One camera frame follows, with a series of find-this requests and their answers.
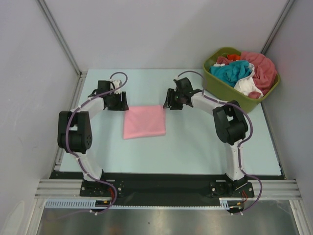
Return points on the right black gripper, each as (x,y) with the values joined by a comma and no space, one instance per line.
(169,101)

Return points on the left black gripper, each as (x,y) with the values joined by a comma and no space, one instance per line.
(121,105)

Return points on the pink t shirt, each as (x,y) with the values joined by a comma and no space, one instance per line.
(144,121)

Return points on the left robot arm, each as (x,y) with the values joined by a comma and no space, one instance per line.
(74,126)

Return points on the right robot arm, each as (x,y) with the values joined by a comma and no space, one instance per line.
(229,120)

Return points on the olive green plastic bin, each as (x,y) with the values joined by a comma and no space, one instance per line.
(225,90)

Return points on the teal t shirt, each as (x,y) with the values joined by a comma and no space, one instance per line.
(233,72)

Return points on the orange t shirt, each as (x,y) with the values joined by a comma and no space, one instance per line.
(233,57)

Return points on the white t shirt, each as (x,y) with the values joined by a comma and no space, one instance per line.
(247,87)

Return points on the coral red t shirt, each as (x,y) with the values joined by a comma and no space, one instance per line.
(250,73)

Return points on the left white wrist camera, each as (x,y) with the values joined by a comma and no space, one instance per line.
(115,86)

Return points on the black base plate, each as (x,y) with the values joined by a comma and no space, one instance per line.
(136,189)

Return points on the aluminium frame rail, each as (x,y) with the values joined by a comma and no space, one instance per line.
(70,188)

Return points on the white slotted cable duct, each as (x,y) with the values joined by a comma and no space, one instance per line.
(94,204)

